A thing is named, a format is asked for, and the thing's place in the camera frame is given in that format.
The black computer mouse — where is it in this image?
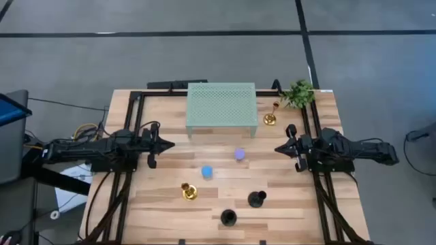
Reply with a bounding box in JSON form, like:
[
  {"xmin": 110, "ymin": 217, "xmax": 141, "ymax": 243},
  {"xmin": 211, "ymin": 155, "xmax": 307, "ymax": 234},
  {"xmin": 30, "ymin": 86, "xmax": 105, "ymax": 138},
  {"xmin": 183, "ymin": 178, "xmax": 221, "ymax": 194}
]
[{"xmin": 0, "ymin": 230, "xmax": 22, "ymax": 245}]

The short gold candlestick holder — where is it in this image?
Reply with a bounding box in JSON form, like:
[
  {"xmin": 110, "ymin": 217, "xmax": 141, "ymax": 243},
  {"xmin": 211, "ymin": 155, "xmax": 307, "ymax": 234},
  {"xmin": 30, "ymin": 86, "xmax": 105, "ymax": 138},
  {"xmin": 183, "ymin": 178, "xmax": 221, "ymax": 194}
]
[{"xmin": 181, "ymin": 182, "xmax": 199, "ymax": 201}]

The green perforated metal shelf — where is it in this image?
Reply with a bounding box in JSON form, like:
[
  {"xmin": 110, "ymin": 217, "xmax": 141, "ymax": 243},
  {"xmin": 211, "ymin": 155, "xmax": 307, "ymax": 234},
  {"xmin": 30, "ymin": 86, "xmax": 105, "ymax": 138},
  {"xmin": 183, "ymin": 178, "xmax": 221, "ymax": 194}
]
[{"xmin": 185, "ymin": 82, "xmax": 259, "ymax": 139}]

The black aluminium table frame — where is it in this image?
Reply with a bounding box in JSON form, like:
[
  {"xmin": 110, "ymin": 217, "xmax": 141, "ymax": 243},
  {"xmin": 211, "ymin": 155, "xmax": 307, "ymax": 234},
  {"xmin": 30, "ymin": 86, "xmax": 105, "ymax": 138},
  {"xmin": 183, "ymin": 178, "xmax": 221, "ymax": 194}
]
[{"xmin": 81, "ymin": 88, "xmax": 372, "ymax": 245}]

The white sheet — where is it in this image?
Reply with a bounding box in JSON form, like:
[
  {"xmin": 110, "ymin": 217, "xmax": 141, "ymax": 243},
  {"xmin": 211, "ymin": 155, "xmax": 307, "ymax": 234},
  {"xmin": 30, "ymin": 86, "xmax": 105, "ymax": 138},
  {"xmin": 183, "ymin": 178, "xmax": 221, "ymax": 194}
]
[{"xmin": 54, "ymin": 163, "xmax": 93, "ymax": 212}]

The black floor cable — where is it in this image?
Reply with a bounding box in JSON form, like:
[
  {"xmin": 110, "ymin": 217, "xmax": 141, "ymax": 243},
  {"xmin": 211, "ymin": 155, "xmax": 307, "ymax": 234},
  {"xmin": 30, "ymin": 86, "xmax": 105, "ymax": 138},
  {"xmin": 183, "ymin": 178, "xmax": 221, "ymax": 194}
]
[{"xmin": 27, "ymin": 97, "xmax": 110, "ymax": 112}]

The tall gold candlestick holder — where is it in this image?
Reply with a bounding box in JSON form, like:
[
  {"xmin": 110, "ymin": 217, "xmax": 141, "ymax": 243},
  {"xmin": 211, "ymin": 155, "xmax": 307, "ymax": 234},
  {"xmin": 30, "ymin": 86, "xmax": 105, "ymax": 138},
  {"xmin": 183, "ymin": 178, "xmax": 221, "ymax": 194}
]
[{"xmin": 263, "ymin": 101, "xmax": 281, "ymax": 127}]

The monitor with blue screen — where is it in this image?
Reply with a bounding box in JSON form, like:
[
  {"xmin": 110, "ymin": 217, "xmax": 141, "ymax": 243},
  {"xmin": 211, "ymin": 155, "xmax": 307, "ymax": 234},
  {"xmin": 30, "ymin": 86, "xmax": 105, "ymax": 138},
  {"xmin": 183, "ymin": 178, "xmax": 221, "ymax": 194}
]
[{"xmin": 0, "ymin": 92, "xmax": 33, "ymax": 127}]

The yellow cable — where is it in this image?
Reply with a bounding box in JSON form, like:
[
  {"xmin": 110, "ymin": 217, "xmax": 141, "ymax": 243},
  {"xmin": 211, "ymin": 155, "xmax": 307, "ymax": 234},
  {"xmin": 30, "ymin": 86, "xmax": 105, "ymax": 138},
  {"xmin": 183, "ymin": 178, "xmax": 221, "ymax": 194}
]
[{"xmin": 73, "ymin": 122, "xmax": 99, "ymax": 140}]

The black stand leg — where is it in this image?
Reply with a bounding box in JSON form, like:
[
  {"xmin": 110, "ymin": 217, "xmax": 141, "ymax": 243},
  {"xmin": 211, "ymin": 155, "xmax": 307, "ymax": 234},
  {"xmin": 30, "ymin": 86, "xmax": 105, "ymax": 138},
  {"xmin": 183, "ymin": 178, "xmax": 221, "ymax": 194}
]
[{"xmin": 20, "ymin": 149, "xmax": 92, "ymax": 197}]

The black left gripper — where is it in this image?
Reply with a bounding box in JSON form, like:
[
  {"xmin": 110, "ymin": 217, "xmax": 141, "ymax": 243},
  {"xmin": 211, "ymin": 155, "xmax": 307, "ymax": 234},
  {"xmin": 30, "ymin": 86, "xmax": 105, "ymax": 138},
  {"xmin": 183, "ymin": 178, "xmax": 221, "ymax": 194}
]
[{"xmin": 141, "ymin": 122, "xmax": 176, "ymax": 169}]

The black cable with plug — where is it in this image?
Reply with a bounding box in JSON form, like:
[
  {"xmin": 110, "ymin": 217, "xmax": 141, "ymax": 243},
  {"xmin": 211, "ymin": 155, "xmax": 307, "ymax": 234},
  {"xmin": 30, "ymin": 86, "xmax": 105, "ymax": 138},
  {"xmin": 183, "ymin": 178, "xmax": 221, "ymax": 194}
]
[{"xmin": 403, "ymin": 130, "xmax": 436, "ymax": 177}]

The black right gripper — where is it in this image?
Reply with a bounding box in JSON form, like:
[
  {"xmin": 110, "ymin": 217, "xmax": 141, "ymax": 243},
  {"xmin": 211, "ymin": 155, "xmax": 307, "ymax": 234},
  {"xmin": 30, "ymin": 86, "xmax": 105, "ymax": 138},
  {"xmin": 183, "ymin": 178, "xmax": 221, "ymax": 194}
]
[{"xmin": 274, "ymin": 124, "xmax": 313, "ymax": 173}]

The small green artificial plant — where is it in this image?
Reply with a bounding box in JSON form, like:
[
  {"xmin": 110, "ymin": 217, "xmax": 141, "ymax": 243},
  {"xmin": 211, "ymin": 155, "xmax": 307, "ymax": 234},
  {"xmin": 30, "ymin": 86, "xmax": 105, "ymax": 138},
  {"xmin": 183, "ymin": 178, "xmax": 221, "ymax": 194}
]
[{"xmin": 279, "ymin": 79, "xmax": 316, "ymax": 110}]

